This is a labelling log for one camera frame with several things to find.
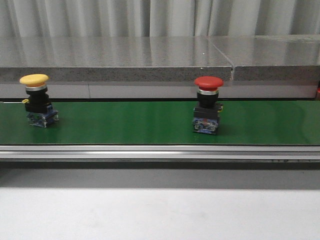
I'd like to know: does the red mushroom button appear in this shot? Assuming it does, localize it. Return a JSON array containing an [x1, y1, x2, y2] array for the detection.
[[192, 76, 224, 135]]

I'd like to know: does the yellow mushroom button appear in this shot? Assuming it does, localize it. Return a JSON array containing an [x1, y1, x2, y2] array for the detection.
[[19, 73, 59, 128]]

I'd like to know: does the green conveyor belt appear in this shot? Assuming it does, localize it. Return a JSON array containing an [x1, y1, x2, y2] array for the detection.
[[0, 100, 320, 170]]

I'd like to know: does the grey speckled countertop left slab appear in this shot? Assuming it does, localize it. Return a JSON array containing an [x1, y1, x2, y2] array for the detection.
[[0, 36, 232, 82]]

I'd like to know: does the grey speckled countertop slab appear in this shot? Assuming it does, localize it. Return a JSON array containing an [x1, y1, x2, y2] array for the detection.
[[208, 35, 320, 85], [0, 36, 232, 82]]

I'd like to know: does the grey speckled countertop right slab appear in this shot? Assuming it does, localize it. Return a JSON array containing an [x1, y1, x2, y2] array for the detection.
[[208, 35, 320, 85]]

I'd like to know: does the red plastic tray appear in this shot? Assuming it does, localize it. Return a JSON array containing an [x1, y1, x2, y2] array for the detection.
[[315, 82, 320, 101]]

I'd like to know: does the grey curtain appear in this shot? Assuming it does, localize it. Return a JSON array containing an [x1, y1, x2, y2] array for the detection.
[[0, 0, 320, 37]]

